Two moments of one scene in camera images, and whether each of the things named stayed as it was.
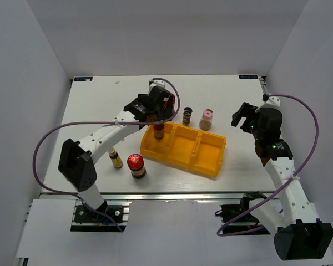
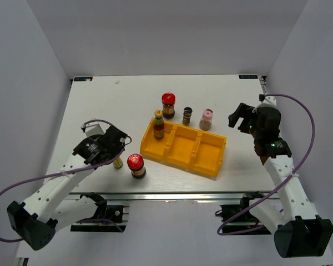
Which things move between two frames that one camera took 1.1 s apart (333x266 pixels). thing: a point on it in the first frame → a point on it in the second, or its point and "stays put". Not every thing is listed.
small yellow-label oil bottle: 116,161 stays put
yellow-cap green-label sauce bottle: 159,130 stays put
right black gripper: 246,111 stays put
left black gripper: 164,113 → 119,150
